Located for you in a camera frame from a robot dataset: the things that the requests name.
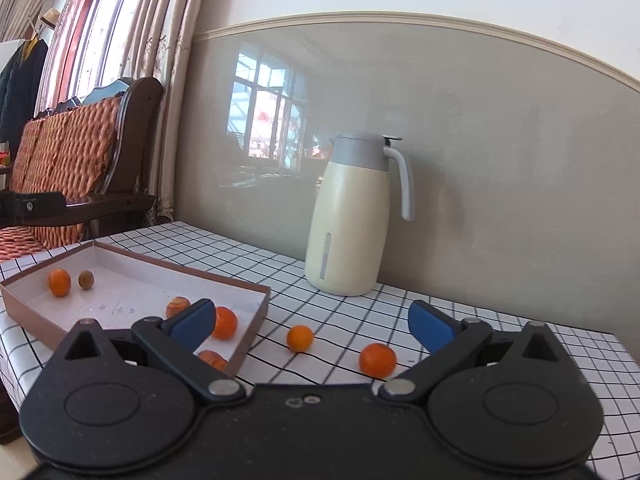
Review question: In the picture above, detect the white black checked tablecloth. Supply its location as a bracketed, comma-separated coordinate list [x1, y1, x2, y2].
[0, 220, 628, 480]

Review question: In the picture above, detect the red framed window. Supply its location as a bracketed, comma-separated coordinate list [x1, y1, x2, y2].
[50, 0, 146, 106]

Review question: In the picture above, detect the shallow brown cardboard box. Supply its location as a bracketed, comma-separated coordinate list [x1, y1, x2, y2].
[0, 240, 271, 377]

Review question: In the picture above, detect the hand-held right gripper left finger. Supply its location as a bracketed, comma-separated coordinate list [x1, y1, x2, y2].
[62, 298, 247, 406]

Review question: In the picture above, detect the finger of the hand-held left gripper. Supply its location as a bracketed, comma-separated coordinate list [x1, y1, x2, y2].
[0, 191, 66, 228]

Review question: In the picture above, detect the cream thermos jug grey lid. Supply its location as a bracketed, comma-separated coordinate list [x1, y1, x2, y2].
[305, 130, 416, 297]

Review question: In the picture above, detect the orange woven back cushion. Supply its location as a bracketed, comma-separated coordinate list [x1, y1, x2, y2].
[30, 96, 123, 201]
[10, 119, 46, 191]

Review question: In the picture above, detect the small orange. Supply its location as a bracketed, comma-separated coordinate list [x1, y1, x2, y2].
[359, 343, 397, 379]
[287, 325, 315, 353]
[210, 307, 238, 341]
[48, 269, 72, 297]

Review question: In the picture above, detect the orange woven seat cushion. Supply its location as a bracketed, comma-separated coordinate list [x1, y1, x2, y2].
[0, 222, 86, 262]

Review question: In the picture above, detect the dark wooden sofa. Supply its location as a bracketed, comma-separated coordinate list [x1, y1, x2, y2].
[0, 76, 165, 261]

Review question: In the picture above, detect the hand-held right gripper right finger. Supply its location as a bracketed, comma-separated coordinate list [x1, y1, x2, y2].
[378, 300, 568, 403]

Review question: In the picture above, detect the black hanging coat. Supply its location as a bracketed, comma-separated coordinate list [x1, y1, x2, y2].
[0, 37, 49, 151]

